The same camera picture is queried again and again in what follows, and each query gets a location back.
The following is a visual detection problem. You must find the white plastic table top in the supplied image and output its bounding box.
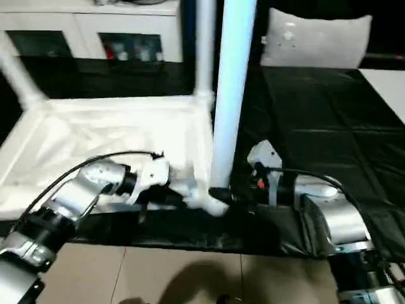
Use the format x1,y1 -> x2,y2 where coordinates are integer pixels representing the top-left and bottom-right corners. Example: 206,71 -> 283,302
0,91 -> 232,220

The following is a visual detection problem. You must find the grey cushion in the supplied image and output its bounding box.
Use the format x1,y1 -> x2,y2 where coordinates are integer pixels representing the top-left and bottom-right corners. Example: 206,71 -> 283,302
259,8 -> 373,68

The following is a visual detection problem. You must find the tall black cabinet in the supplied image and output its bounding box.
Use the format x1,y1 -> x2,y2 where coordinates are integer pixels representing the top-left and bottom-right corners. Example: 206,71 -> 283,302
182,0 -> 273,67

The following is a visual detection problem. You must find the white flat board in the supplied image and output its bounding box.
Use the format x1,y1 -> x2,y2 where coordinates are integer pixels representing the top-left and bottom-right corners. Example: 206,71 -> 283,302
360,68 -> 405,125

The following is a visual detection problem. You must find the black bar with red mark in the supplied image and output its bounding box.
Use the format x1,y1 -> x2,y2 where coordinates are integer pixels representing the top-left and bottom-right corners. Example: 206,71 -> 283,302
364,53 -> 405,61

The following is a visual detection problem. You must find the white cabinet with glass doors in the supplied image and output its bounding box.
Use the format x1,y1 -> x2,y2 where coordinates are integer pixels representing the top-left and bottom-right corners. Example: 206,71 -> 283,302
0,0 -> 187,63

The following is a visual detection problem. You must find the round grey appliance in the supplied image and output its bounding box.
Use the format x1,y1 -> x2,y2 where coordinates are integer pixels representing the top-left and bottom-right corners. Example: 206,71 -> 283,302
126,0 -> 173,6

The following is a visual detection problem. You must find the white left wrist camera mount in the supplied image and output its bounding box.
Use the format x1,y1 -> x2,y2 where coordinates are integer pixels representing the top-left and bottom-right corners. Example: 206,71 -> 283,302
125,157 -> 172,206

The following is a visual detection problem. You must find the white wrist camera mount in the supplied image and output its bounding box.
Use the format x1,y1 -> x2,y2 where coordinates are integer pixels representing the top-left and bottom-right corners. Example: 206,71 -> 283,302
246,141 -> 284,207
125,157 -> 172,206

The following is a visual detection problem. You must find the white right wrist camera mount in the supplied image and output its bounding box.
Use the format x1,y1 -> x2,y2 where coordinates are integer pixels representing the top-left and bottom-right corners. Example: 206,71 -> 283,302
246,141 -> 284,207

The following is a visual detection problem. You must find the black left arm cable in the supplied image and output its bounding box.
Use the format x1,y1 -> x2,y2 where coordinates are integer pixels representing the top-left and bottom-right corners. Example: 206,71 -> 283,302
18,150 -> 166,223

